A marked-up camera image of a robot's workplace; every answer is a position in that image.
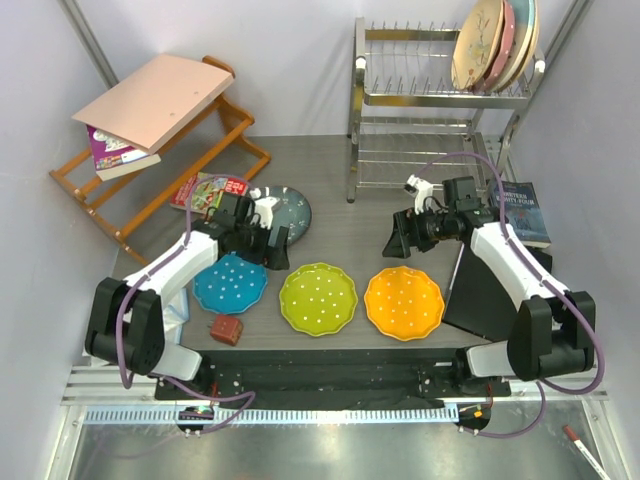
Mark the metal dish rack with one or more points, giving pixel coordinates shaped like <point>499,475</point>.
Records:
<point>405,111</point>

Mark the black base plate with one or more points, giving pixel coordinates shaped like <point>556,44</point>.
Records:
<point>343,379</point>

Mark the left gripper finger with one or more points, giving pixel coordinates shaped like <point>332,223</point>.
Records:
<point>260,251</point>
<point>278,253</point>

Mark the green dotted plate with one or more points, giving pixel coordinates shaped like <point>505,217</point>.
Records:
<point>318,299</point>

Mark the black box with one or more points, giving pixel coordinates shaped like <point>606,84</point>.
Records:
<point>477,302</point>

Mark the cream blue rimmed plate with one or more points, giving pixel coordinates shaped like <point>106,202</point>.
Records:
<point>525,15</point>

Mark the white cloth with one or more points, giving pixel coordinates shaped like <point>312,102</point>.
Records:
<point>175,316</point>

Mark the blue dotted plate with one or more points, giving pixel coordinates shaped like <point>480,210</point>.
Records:
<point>231,286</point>

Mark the pink folder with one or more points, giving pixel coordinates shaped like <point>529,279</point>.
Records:
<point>151,105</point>

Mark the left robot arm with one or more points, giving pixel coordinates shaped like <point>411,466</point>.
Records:
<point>127,325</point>

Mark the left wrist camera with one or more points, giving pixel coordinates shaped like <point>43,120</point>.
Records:
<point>265,208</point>

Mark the pink dotted plate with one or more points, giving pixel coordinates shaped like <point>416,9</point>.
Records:
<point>490,79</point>

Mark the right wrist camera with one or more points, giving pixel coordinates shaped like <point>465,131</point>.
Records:
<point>422,191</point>

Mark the cream floral plate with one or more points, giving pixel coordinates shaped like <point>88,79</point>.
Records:
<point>477,43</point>

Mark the dark blue-grey plate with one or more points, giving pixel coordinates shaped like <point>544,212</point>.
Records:
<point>294,211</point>

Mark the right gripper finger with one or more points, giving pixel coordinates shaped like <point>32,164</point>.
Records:
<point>399,245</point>
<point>421,236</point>

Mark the brown square block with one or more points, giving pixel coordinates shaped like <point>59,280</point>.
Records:
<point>226,329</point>

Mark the dark blue paperback book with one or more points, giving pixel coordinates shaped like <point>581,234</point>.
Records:
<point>524,214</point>

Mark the orange dotted plate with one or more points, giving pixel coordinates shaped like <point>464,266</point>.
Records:
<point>404,303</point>

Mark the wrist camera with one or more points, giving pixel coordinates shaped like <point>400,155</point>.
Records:
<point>265,208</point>
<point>422,191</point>

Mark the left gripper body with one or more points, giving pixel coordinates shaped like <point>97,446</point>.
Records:
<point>244,244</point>

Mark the red white marker pen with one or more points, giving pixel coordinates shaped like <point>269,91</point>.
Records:
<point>588,456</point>

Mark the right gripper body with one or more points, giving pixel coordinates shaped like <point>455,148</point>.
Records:
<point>441,225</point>

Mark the purple white book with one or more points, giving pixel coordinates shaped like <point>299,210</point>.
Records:
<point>114,158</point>

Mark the red comic book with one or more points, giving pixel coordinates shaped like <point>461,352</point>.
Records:
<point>205,191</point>

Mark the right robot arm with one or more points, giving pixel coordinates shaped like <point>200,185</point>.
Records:
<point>552,334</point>

